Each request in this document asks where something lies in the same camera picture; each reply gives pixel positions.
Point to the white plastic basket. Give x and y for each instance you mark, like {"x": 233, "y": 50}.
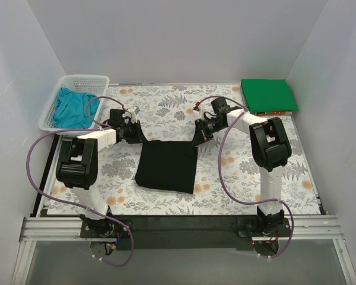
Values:
{"x": 81, "y": 83}

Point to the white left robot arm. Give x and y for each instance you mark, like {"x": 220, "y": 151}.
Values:
{"x": 77, "y": 166}

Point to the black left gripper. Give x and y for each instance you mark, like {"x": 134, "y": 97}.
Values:
{"x": 135, "y": 132}

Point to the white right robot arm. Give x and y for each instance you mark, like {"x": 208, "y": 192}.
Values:
{"x": 271, "y": 150}

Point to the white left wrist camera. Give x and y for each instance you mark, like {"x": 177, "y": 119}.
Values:
{"x": 132, "y": 114}

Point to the black t shirt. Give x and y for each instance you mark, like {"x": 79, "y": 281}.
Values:
{"x": 168, "y": 166}

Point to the aluminium frame rail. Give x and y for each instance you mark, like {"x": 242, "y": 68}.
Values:
{"x": 180, "y": 232}

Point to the folded green t shirt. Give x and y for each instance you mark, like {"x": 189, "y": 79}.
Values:
{"x": 267, "y": 95}

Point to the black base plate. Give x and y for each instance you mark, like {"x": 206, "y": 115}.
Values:
{"x": 102, "y": 228}
{"x": 250, "y": 226}

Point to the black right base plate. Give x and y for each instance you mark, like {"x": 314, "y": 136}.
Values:
{"x": 250, "y": 226}

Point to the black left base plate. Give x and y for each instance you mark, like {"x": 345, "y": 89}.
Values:
{"x": 102, "y": 228}

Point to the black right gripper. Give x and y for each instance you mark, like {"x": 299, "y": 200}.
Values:
{"x": 202, "y": 132}

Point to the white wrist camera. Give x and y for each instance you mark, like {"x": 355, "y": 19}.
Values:
{"x": 132, "y": 114}
{"x": 197, "y": 108}

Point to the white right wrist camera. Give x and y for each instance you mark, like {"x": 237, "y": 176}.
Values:
{"x": 197, "y": 108}

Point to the teal t shirt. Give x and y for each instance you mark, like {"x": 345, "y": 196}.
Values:
{"x": 70, "y": 110}

